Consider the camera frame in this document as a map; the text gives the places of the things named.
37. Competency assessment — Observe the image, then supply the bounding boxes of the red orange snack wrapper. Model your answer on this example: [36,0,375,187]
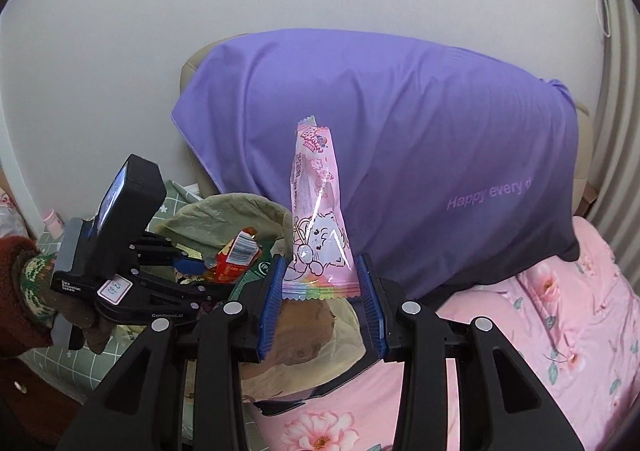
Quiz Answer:
[203,227,262,284]

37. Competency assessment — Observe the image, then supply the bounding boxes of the olive green trash bag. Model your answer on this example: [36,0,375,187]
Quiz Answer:
[150,193,366,401]

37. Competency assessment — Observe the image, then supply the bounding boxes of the pink rabbit candy wrapper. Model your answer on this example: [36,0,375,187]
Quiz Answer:
[282,116,359,301]

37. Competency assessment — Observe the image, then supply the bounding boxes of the left hand in knit glove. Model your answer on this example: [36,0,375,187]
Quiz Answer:
[14,251,115,355]

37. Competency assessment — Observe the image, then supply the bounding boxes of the pink round lidded jar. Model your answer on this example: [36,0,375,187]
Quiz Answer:
[42,209,65,240]

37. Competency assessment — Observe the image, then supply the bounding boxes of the green checked bed sheet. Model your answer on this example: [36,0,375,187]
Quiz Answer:
[20,180,269,450]

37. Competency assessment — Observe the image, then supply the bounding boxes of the pink floral quilt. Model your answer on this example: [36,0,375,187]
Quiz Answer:
[253,217,639,450]

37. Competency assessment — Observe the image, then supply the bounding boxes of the green white snack packet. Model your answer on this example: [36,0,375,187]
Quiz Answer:
[229,239,278,301]

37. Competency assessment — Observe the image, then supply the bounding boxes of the beige pleated curtain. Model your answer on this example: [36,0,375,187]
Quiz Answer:
[589,0,639,258]

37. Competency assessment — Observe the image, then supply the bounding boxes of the purple pillow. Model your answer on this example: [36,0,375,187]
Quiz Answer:
[171,29,579,298]

